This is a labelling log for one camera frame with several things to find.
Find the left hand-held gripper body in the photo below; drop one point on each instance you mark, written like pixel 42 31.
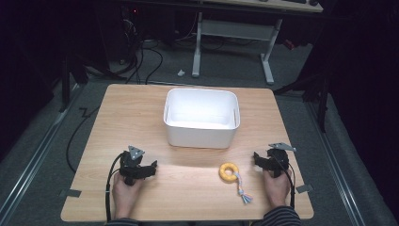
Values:
pixel 130 163

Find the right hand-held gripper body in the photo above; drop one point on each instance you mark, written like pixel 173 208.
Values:
pixel 277 160

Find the person's right hand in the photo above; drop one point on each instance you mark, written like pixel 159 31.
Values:
pixel 276 190

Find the person's left hand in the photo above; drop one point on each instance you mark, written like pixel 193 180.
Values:
pixel 125 196

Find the grey tape piece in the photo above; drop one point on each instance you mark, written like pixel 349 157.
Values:
pixel 70 193
pixel 304 188

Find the white plastic bin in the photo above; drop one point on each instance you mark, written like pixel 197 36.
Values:
pixel 200 125

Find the black metal stand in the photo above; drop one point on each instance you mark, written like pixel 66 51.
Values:
pixel 316 94
pixel 67 81

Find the crumpled white paper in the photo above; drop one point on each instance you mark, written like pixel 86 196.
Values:
pixel 181 73

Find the white-legged wooden desk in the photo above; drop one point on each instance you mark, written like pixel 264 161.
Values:
pixel 238 29

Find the metal floor rail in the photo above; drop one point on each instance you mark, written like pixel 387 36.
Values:
pixel 337 163
pixel 34 157

